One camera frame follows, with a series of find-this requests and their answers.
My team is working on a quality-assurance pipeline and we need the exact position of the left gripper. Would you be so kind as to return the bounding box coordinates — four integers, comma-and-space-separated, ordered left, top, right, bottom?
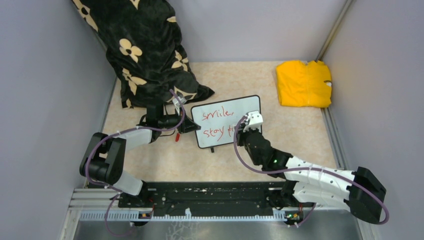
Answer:
159, 107, 201, 134

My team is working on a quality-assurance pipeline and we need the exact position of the black framed whiteboard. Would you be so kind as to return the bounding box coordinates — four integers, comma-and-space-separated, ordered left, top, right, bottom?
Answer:
190, 95, 261, 149

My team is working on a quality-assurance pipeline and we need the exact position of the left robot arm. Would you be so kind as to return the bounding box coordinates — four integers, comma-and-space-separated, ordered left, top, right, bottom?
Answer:
79, 103, 201, 207

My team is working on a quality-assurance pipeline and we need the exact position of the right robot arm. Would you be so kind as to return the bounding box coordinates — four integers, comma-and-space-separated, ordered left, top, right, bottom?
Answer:
233, 124, 390, 225

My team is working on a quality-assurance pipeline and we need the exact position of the yellow folded cloth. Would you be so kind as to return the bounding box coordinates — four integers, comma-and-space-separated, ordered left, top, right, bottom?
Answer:
275, 60, 332, 108

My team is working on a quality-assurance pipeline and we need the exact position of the black floral blanket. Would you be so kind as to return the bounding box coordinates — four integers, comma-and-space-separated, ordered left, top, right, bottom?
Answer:
73, 0, 214, 109

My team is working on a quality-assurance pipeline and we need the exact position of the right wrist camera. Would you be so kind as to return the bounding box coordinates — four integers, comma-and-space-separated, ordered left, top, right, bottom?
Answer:
243, 110, 264, 132

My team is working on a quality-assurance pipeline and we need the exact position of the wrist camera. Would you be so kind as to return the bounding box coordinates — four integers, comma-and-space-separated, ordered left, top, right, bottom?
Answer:
243, 110, 264, 132
172, 95, 187, 115

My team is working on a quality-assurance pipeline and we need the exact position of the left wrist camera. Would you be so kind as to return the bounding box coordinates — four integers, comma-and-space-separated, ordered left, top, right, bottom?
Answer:
172, 95, 187, 115

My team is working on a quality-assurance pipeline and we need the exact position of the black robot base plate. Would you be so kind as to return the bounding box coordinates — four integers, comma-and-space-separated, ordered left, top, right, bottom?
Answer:
118, 181, 314, 220

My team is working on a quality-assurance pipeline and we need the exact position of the aluminium side rail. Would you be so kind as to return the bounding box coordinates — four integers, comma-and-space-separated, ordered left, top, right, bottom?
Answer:
321, 107, 350, 170

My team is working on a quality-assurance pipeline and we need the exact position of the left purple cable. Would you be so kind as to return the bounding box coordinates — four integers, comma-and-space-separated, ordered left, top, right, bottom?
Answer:
84, 89, 186, 239

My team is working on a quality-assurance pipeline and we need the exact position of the purple cable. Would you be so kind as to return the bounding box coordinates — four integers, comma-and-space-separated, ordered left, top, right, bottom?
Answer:
232, 115, 391, 226
84, 89, 186, 239

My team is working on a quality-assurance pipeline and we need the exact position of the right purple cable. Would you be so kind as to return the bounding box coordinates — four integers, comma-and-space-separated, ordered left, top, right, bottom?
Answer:
232, 115, 391, 226

